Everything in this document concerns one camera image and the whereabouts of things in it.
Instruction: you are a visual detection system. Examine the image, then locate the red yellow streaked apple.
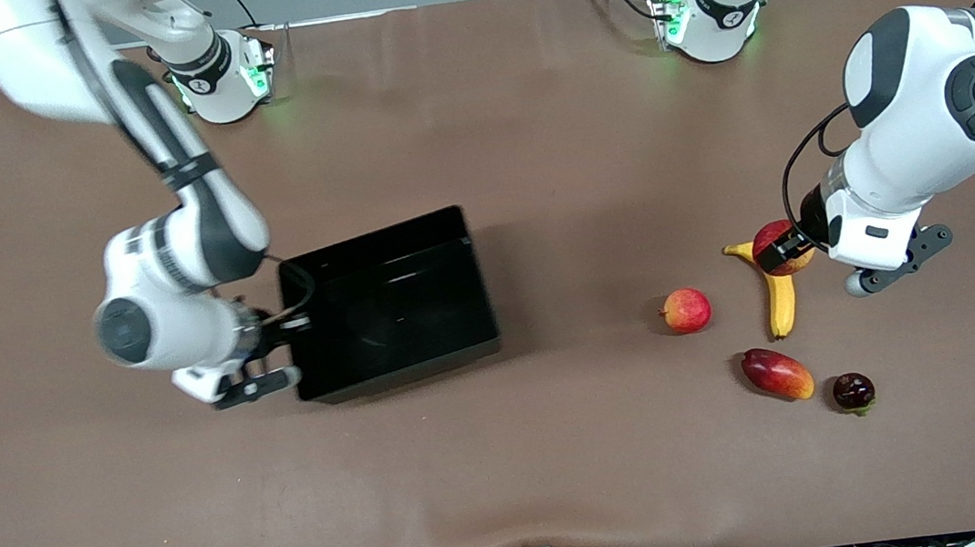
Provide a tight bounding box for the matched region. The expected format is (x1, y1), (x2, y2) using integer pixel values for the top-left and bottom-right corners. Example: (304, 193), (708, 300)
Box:
(748, 215), (820, 281)

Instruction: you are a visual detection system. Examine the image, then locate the yellow banana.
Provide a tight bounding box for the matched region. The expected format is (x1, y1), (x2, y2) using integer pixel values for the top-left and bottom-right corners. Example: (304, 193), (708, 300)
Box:
(721, 236), (802, 346)

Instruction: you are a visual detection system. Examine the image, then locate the black plastic box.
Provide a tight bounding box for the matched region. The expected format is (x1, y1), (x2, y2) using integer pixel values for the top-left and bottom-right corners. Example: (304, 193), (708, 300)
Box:
(272, 201), (507, 409)

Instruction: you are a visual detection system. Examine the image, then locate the pink red round apple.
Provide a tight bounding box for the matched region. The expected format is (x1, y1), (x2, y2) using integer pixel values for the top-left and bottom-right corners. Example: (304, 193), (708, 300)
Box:
(657, 285), (716, 338)

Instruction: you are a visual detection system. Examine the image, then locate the red yellow mango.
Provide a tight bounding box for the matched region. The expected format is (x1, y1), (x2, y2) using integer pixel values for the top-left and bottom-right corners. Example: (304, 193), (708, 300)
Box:
(739, 341), (817, 408)

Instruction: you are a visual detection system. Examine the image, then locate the brown table cover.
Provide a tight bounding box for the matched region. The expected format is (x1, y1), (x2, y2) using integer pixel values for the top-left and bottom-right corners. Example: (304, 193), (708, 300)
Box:
(0, 0), (975, 547)

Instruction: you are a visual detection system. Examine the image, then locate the black right arm base cable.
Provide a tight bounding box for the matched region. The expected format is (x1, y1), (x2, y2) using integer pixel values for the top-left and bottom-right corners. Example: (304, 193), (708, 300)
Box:
(214, 0), (295, 62)

